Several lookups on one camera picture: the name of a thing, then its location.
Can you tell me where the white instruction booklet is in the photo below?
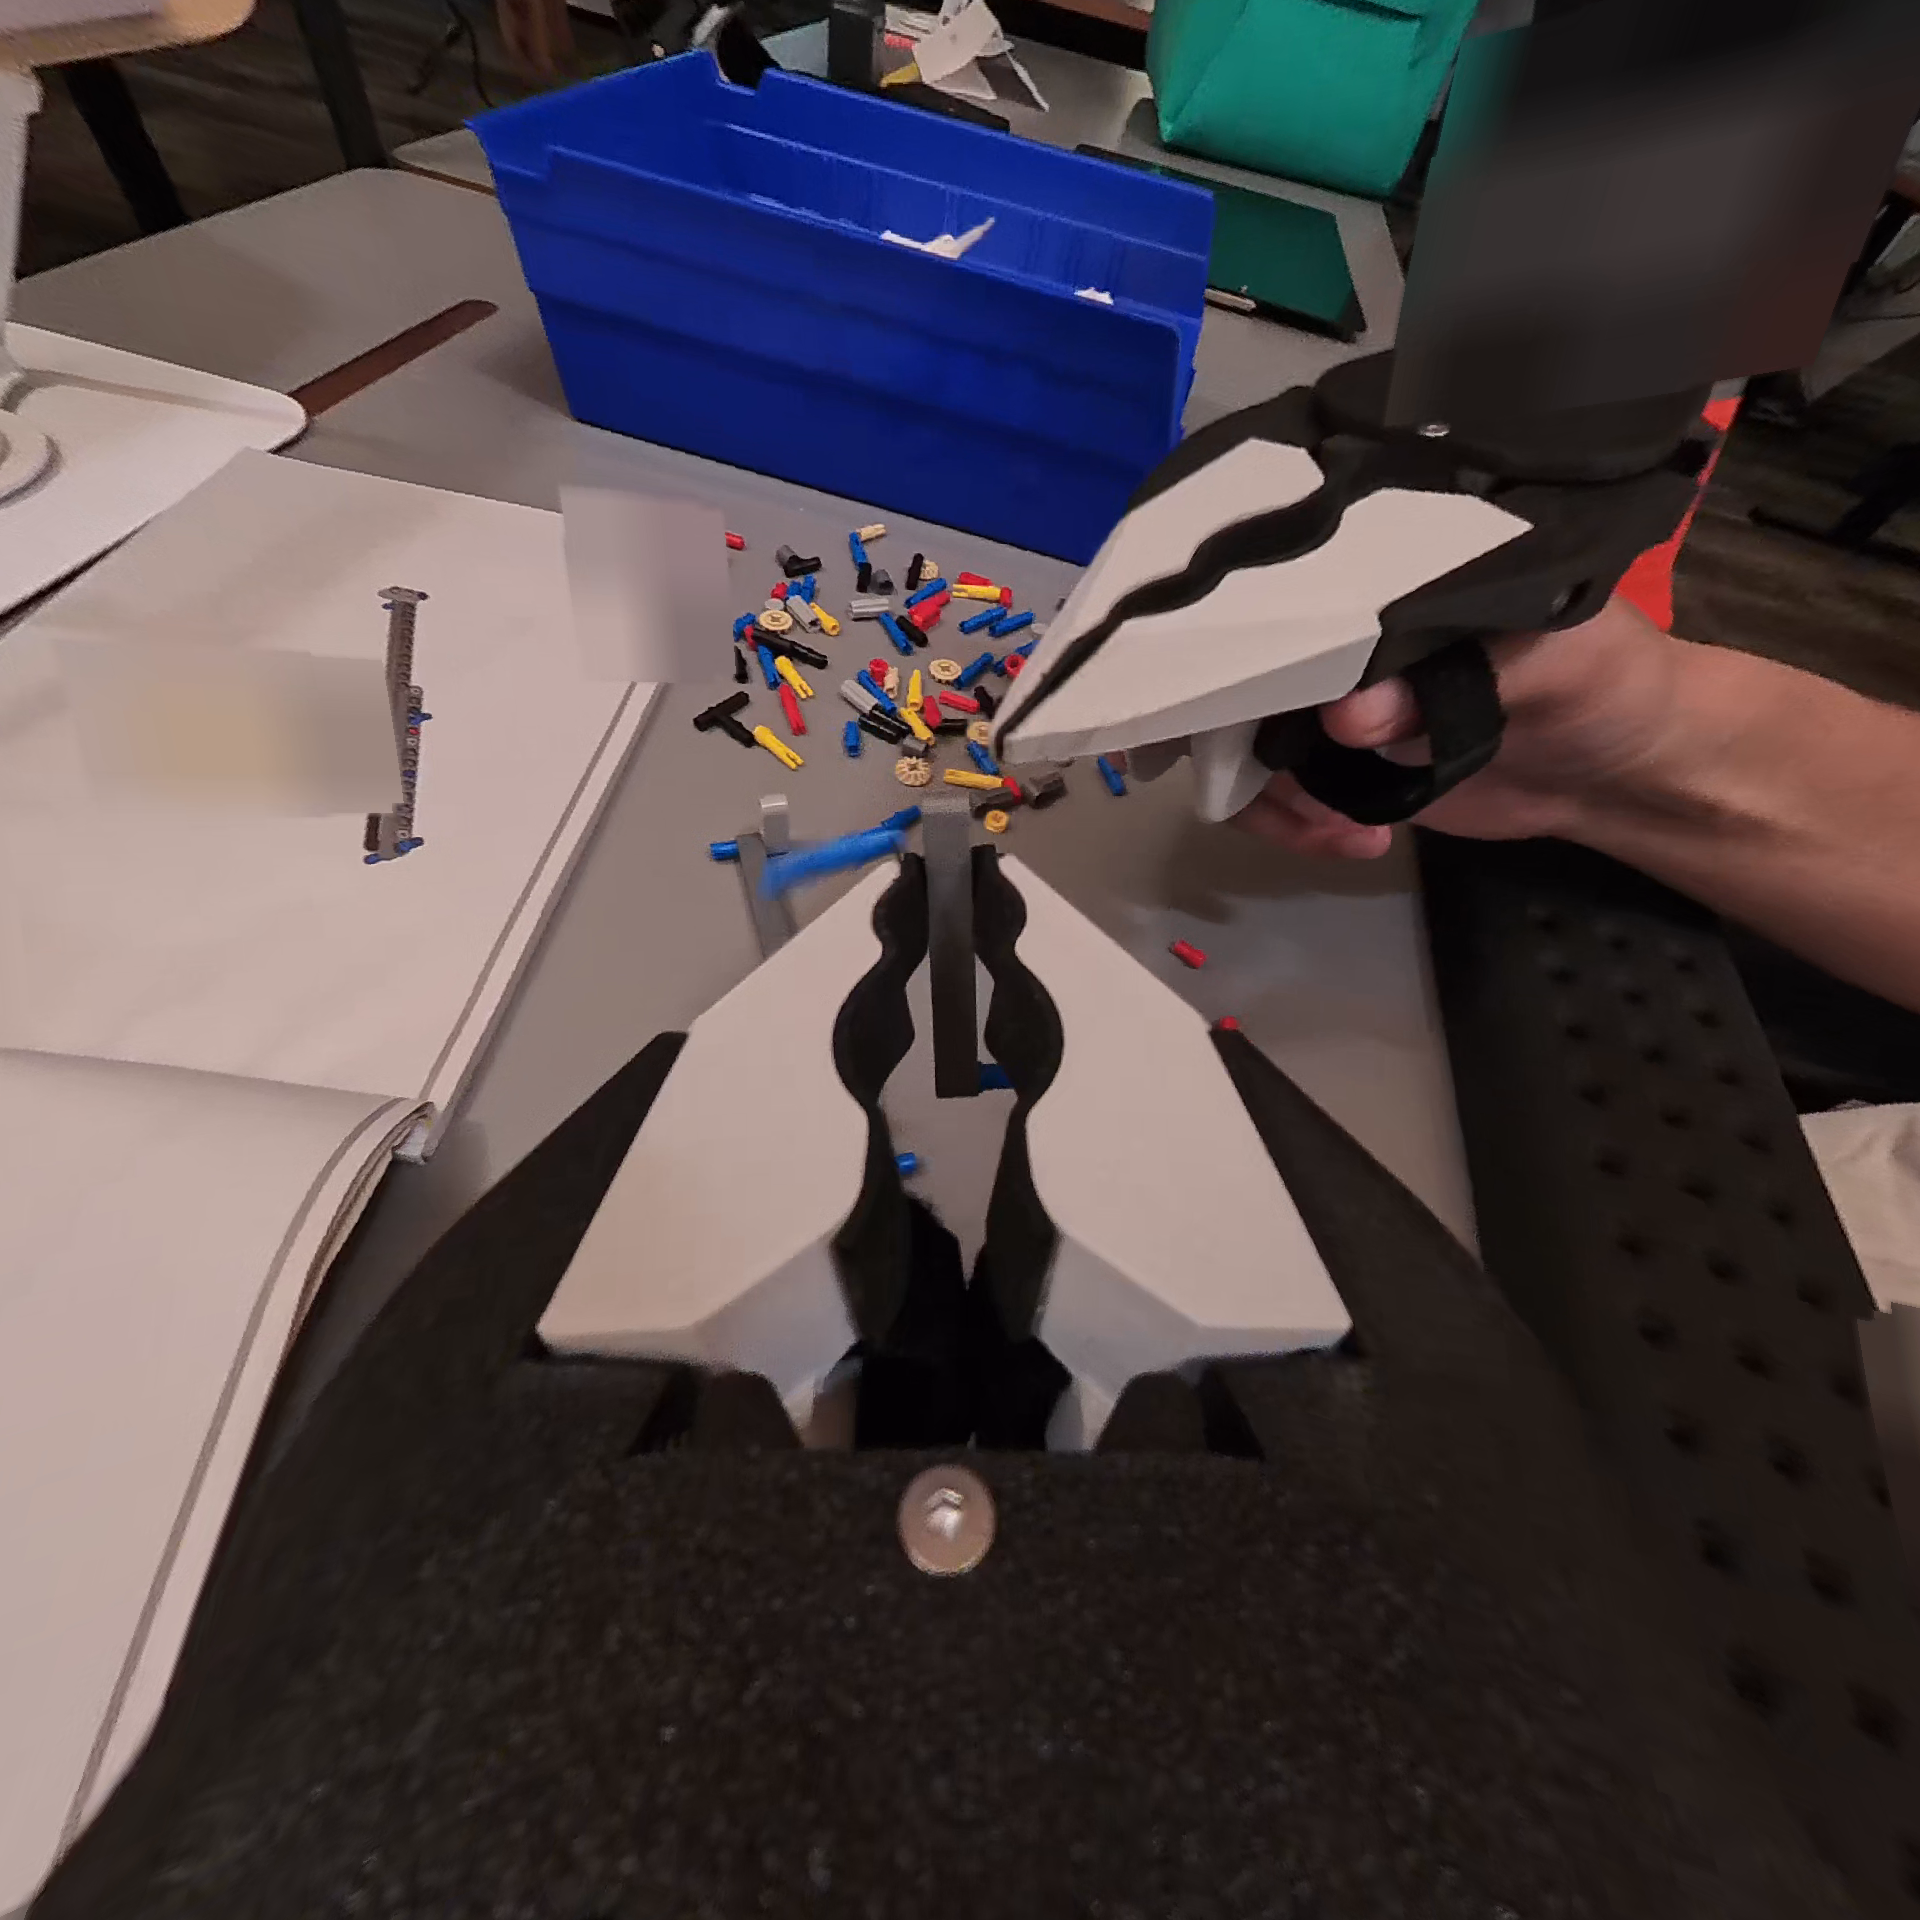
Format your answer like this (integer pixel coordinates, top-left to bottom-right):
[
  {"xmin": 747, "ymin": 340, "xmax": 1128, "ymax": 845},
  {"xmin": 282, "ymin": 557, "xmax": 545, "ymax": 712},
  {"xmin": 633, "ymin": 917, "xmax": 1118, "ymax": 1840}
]
[{"xmin": 0, "ymin": 447, "xmax": 664, "ymax": 1876}]

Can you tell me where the pile of colourful connector pins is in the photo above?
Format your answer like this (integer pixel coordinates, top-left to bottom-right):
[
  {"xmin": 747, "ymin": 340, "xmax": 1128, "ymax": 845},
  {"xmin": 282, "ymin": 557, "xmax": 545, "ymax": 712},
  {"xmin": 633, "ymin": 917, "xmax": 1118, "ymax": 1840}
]
[{"xmin": 693, "ymin": 522, "xmax": 1134, "ymax": 818}]

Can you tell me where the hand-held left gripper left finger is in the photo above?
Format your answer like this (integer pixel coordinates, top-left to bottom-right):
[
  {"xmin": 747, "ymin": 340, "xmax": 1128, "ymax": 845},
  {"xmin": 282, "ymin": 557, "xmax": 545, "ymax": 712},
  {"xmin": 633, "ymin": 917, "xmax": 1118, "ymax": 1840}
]
[{"xmin": 538, "ymin": 854, "xmax": 921, "ymax": 1452}]

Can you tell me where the black perforated panel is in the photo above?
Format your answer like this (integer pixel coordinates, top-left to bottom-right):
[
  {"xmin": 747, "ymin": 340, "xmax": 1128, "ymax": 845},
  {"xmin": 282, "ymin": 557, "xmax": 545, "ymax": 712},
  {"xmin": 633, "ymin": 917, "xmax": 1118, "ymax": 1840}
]
[{"xmin": 1418, "ymin": 832, "xmax": 1920, "ymax": 1920}]

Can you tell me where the blue plastic bin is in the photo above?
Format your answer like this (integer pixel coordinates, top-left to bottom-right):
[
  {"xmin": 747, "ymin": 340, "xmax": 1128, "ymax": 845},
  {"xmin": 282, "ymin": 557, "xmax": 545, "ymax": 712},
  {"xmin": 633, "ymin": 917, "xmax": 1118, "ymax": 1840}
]
[{"xmin": 468, "ymin": 47, "xmax": 1216, "ymax": 568}]

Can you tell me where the teal carry case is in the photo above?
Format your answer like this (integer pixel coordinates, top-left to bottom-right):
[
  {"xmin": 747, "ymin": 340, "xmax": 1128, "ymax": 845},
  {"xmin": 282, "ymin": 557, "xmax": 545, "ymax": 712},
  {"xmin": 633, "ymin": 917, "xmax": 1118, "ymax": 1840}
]
[{"xmin": 1148, "ymin": 0, "xmax": 1480, "ymax": 197}]

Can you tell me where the white wooden document stand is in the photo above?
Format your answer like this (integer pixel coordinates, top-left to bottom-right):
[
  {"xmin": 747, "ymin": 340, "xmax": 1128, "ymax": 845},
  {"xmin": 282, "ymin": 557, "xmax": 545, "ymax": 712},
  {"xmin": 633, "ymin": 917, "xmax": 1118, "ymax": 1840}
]
[{"xmin": 0, "ymin": 0, "xmax": 309, "ymax": 620}]

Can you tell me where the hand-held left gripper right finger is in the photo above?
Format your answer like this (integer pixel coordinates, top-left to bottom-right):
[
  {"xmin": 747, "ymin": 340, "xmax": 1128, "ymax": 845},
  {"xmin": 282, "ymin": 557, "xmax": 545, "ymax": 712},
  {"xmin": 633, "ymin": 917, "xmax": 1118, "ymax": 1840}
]
[{"xmin": 977, "ymin": 848, "xmax": 1354, "ymax": 1452}]

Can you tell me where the long black toy beam assembly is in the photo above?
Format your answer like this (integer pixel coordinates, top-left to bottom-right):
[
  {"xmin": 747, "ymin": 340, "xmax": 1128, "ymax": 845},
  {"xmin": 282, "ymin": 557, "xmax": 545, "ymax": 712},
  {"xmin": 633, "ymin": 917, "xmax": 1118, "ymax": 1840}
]
[{"xmin": 708, "ymin": 790, "xmax": 1010, "ymax": 1104}]

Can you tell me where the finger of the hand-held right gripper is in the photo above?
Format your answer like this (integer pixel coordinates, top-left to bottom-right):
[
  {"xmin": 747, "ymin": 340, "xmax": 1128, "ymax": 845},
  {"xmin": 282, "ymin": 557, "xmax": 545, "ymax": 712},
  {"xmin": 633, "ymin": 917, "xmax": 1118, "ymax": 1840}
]
[
  {"xmin": 993, "ymin": 439, "xmax": 1334, "ymax": 730},
  {"xmin": 993, "ymin": 483, "xmax": 1537, "ymax": 767}
]

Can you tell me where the person's right forearm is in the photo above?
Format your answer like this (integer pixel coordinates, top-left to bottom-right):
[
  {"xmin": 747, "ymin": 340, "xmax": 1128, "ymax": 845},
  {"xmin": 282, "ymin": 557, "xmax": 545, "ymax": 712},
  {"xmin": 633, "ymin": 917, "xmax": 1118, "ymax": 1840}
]
[{"xmin": 1651, "ymin": 631, "xmax": 1920, "ymax": 1014}]

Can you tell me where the person's right hand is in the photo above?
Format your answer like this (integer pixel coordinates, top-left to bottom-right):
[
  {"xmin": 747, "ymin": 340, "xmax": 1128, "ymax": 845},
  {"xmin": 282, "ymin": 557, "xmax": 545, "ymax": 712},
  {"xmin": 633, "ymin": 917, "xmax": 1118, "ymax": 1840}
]
[{"xmin": 1242, "ymin": 597, "xmax": 1697, "ymax": 861}]

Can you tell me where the orange striped traffic cone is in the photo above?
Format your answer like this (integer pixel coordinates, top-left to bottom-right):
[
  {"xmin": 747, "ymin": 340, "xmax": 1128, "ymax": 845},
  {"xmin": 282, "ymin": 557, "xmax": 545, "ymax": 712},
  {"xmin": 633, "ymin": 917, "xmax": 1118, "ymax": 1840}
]
[{"xmin": 1616, "ymin": 392, "xmax": 1748, "ymax": 640}]

